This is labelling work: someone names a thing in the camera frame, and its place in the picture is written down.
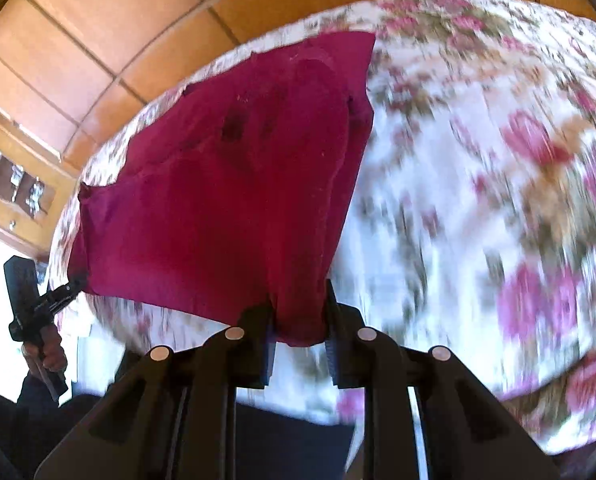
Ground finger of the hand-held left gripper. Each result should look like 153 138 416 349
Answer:
36 290 86 318
35 280 87 308

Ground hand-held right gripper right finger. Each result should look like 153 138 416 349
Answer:
325 279 562 480

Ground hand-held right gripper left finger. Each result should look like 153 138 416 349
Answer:
34 300 279 480

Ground dark red knit garment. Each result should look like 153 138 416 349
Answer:
68 30 377 348

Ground person's left forearm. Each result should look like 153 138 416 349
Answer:
14 370 121 463

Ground person's left hand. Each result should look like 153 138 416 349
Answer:
22 329 69 375

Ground wooden glass-door cabinet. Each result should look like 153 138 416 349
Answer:
0 87 81 263

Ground person's dark pants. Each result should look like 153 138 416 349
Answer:
230 402 359 480

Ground floral bedspread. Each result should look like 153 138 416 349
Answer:
48 0 596 456

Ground wooden wardrobe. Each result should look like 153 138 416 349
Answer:
0 0 596 181

